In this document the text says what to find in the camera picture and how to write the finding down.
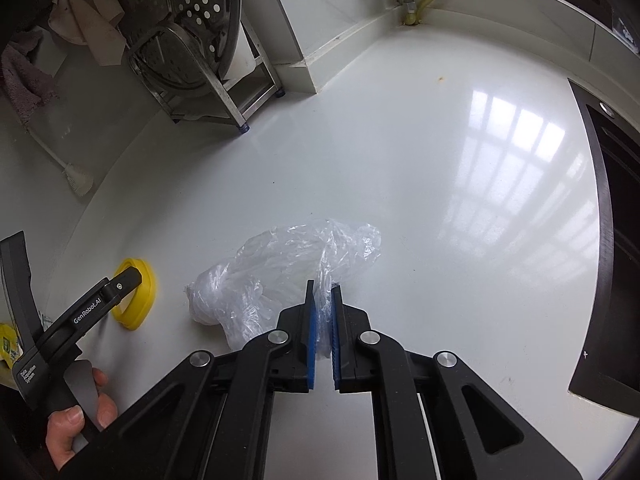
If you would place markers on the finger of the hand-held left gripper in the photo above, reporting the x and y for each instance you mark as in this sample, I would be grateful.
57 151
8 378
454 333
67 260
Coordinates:
122 282

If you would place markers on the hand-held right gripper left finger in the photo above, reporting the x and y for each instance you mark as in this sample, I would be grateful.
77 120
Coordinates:
311 340

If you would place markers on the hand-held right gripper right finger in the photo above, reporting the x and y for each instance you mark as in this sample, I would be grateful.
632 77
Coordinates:
336 345

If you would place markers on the yellow round lid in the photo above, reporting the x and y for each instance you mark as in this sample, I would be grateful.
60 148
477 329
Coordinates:
135 316

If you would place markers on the clear plastic bag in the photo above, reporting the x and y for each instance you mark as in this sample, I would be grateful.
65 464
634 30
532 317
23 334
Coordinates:
270 270

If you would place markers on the person's left hand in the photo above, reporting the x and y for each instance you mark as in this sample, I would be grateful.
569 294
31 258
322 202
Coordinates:
65 430

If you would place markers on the yellow green packet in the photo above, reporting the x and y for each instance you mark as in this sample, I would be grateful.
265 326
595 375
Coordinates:
7 342

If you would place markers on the white dish brush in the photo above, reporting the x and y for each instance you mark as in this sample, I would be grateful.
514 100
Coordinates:
80 180

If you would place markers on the purple grey cloth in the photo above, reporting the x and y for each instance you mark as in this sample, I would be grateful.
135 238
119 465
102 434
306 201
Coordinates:
25 80

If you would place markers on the steel dish rack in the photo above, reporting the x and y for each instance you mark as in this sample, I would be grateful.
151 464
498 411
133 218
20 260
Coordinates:
250 95

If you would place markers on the oval steel steamer rack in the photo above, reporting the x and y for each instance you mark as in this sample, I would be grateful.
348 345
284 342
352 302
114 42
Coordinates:
170 60

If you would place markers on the beige cloth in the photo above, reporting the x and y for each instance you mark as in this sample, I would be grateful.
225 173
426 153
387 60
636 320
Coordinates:
85 15

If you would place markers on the black kitchen sink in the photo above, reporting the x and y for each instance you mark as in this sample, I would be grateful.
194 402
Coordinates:
620 260

